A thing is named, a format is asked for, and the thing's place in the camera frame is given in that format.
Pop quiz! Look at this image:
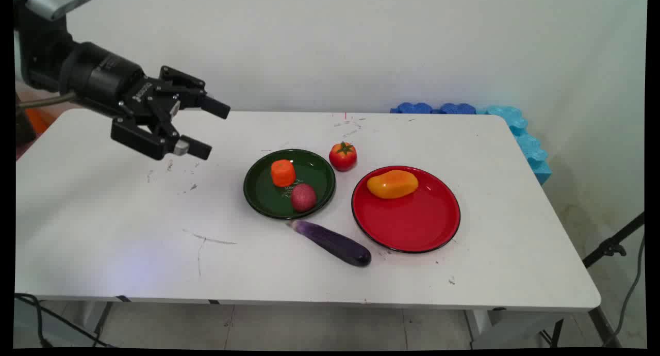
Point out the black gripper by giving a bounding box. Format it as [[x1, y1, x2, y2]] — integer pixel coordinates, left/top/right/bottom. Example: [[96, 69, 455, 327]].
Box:
[[58, 41, 231, 161]]

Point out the orange carrot piece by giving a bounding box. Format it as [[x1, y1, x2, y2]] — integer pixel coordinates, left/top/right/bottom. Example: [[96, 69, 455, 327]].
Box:
[[271, 159, 296, 188]]

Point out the orange object behind table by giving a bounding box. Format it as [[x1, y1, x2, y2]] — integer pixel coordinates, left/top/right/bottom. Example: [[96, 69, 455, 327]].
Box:
[[25, 107, 58, 133]]

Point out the reddish pink potato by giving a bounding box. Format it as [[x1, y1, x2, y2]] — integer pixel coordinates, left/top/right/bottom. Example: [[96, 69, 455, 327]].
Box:
[[291, 184, 317, 213]]

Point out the dark green plate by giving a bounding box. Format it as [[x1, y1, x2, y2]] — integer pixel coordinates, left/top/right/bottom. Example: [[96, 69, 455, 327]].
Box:
[[243, 149, 337, 220]]

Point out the red toy tomato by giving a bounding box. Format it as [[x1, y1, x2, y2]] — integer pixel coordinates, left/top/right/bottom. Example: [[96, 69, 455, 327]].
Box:
[[329, 141, 358, 172]]

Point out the purple toy eggplant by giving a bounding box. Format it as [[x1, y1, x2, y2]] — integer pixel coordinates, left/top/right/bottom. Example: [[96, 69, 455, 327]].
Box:
[[289, 220, 372, 267]]

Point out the black metal table leg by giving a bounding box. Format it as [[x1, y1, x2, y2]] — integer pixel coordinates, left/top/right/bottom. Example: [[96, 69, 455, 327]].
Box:
[[92, 301, 114, 347], [539, 306, 623, 349]]

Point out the yellow orange toy mango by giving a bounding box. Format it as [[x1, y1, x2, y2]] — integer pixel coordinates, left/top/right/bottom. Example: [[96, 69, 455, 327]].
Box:
[[367, 170, 419, 200]]

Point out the red plate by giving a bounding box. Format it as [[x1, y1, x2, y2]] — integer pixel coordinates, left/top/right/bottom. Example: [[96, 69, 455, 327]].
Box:
[[351, 165, 461, 254]]

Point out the light blue foam mat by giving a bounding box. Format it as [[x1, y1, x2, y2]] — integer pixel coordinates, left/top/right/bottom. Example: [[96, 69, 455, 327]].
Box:
[[477, 105, 553, 186]]

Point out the black tripod stand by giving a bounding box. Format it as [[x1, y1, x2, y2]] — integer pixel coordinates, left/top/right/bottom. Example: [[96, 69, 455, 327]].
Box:
[[582, 212, 646, 268]]

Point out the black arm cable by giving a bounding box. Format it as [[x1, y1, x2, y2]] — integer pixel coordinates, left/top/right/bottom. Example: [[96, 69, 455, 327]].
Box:
[[16, 91, 78, 110]]

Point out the black floor cable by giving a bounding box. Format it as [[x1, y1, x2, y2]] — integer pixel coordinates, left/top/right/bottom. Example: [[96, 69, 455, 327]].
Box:
[[14, 293, 106, 348]]

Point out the grey hanging cable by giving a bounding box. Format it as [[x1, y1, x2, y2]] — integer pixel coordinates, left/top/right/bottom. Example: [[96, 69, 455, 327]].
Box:
[[602, 235, 646, 347]]

